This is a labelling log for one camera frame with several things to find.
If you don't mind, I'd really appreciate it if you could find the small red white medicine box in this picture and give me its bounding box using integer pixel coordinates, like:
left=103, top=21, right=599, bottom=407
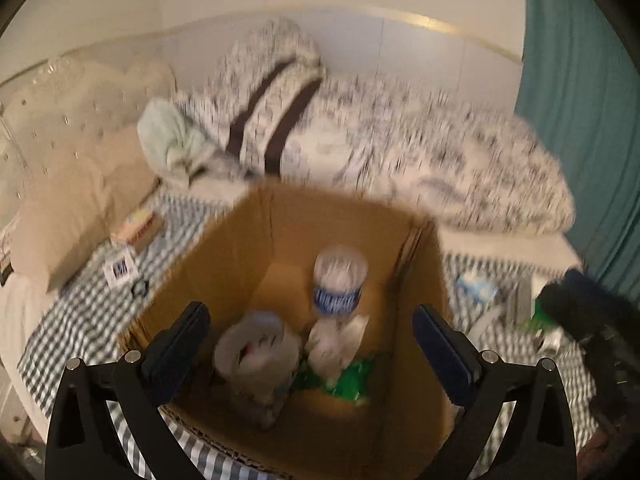
left=111, top=207, right=164, bottom=254

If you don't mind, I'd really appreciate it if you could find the floral duvet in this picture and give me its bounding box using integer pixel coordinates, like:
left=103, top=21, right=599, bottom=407
left=175, top=18, right=576, bottom=234

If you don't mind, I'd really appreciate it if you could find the brown cardboard box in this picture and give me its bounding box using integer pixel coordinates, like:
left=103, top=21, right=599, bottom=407
left=120, top=183, right=452, bottom=479

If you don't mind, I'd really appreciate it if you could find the small white sachet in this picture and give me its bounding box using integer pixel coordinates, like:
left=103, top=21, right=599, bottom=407
left=103, top=252, right=139, bottom=289

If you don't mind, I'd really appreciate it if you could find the beige pillow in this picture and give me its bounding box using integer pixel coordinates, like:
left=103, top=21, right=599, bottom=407
left=8, top=129, right=162, bottom=294

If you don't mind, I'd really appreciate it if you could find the checkered bed sheet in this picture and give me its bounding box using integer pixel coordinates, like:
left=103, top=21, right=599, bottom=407
left=12, top=193, right=597, bottom=479

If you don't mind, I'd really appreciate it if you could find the light green towel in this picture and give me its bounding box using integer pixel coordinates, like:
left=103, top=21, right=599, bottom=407
left=137, top=98, right=217, bottom=190

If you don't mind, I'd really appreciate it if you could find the cream tufted headboard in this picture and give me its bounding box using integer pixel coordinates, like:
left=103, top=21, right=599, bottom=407
left=1, top=56, right=176, bottom=226

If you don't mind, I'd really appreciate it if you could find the teal curtain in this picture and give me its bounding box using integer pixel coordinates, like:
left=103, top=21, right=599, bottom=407
left=515, top=0, right=639, bottom=302

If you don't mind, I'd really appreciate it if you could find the blue floral tissue pack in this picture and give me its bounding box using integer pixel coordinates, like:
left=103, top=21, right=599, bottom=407
left=454, top=271, right=499, bottom=307

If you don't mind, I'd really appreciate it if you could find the clear plastic water bottle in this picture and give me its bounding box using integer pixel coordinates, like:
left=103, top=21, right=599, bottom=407
left=312, top=245, right=369, bottom=318

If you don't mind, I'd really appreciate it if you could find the green white medicine box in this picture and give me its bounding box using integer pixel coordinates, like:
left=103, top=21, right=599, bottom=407
left=515, top=274, right=564, bottom=356

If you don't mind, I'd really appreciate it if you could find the green plastic wrapper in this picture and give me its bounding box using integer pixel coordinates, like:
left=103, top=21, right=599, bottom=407
left=291, top=354, right=374, bottom=405

